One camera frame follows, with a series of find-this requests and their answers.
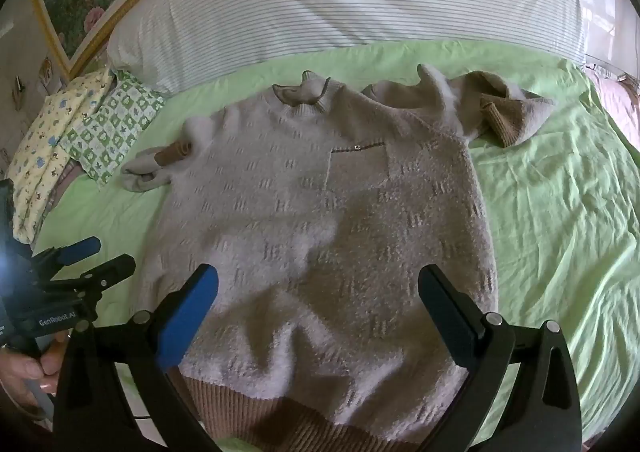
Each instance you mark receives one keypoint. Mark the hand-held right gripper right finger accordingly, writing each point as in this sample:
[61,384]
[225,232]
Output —
[450,322]

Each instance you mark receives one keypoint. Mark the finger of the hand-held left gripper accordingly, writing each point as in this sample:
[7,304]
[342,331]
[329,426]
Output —
[80,248]
[107,272]

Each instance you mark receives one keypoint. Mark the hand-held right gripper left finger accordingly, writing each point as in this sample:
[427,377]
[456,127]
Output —
[187,317]

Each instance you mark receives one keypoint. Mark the pink towel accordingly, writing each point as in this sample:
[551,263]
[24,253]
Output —
[325,232]

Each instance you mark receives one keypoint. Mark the person's left hand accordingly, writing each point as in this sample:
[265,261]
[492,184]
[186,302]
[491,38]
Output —
[25,372]

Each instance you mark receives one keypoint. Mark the yellow printed pillow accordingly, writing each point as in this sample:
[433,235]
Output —
[45,146]

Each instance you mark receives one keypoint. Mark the green checkered pillow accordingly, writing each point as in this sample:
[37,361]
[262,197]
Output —
[112,126]

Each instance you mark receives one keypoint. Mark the green bed sheet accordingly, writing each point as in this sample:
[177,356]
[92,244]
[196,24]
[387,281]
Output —
[550,212]

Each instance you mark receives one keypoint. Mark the pink cloth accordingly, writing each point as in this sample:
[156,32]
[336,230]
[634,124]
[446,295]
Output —
[617,101]

